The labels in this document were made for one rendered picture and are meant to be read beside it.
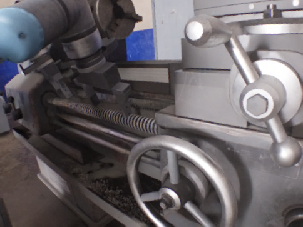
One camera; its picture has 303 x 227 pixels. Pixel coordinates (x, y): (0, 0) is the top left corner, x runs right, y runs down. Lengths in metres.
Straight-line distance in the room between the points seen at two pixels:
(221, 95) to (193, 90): 0.05
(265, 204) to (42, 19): 0.46
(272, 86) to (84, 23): 0.38
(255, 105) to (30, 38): 0.32
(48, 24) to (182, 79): 0.24
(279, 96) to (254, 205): 0.23
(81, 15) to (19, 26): 0.15
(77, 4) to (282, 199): 0.50
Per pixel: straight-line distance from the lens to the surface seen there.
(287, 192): 0.35
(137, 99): 0.62
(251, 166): 0.33
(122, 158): 0.83
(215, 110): 0.31
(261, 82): 0.19
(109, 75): 0.48
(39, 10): 0.38
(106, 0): 0.98
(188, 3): 4.22
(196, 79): 0.31
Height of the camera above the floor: 0.92
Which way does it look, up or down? 16 degrees down
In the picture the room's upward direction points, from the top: 4 degrees counter-clockwise
